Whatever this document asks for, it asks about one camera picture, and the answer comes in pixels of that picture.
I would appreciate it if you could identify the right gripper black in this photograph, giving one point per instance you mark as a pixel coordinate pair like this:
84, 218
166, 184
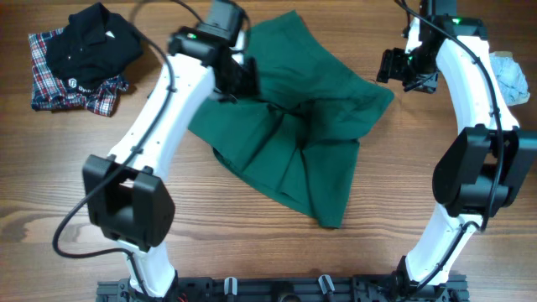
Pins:
389, 69

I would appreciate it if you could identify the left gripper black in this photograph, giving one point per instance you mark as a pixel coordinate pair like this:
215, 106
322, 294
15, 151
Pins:
251, 87

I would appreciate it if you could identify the dark green shorts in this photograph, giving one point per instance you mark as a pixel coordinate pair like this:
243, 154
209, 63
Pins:
297, 141

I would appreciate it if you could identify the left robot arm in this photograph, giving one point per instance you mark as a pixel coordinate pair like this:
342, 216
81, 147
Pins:
127, 198

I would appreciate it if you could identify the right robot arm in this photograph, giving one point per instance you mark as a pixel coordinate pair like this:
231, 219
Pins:
483, 169

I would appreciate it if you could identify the light blue striped cloth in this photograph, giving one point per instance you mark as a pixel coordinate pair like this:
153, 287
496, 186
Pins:
510, 77

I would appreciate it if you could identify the black polo shirt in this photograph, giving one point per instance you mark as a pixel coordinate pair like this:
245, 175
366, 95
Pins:
95, 46

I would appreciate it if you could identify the red plaid shirt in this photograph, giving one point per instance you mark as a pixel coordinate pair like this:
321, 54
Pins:
49, 93

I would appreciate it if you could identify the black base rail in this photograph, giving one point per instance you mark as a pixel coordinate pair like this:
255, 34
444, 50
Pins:
325, 288

